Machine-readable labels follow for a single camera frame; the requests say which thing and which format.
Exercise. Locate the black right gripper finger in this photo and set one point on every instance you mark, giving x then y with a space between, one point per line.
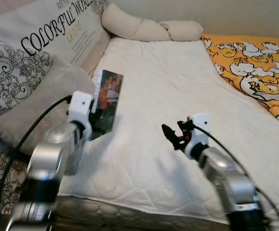
168 133

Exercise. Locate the dark red green book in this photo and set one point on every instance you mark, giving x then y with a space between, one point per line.
110 96

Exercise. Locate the yellow cartoon egg blanket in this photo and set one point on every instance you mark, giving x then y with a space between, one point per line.
255 62

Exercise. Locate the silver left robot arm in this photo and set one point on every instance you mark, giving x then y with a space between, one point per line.
47 159

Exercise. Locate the white quilted mattress pad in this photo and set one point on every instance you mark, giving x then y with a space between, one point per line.
168 86

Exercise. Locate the cream twisted bolster pillow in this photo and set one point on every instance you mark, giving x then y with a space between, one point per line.
139 26

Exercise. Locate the printed grey white headboard cushion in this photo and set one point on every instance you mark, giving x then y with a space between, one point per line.
43 29

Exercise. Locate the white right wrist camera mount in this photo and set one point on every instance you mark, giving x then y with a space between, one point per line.
199 130

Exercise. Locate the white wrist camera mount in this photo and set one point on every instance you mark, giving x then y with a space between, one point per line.
199 130
79 108

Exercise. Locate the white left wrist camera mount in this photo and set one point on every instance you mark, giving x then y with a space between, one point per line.
79 108

